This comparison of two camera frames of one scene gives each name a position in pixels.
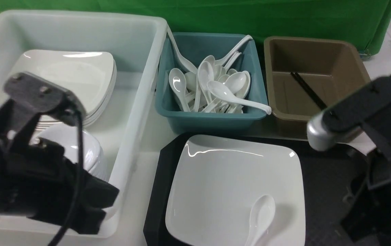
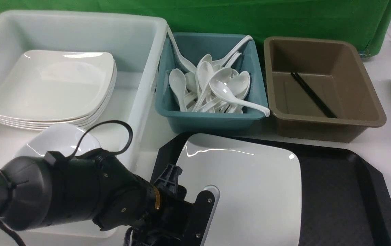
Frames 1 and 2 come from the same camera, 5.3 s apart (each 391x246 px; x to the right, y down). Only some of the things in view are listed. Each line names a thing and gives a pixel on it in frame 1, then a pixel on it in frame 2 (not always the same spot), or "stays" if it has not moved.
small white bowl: (67, 137) stays
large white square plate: (218, 181) stays
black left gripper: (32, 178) to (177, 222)
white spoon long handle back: (221, 61) stays
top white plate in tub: (89, 74) stays
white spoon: (262, 213) to (223, 74)
